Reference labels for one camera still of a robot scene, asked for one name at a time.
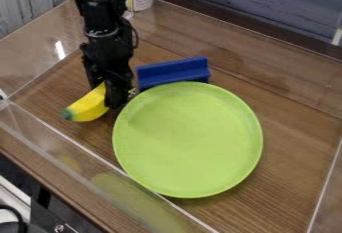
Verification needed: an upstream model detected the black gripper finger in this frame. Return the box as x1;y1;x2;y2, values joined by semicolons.
83;60;104;89
104;79;134;109

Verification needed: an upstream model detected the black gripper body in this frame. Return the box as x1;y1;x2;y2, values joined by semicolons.
80;31;135;82

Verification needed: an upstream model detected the yellow toy banana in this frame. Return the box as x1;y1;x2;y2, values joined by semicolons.
62;84;109;122

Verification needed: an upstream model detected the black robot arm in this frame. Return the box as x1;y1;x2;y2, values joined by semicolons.
74;0;138;108

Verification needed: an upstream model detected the green round plate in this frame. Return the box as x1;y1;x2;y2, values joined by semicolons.
113;82;263;198

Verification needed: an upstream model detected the blue foam block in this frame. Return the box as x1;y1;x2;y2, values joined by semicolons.
137;56;211;91

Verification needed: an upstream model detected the clear acrylic enclosure wall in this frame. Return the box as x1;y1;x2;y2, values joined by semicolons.
0;0;342;233

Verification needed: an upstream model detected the black cable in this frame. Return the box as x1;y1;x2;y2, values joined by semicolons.
0;204;26;233
119;16;141;51

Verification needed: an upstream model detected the black cable bottom left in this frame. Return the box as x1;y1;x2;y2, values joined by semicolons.
0;204;26;233

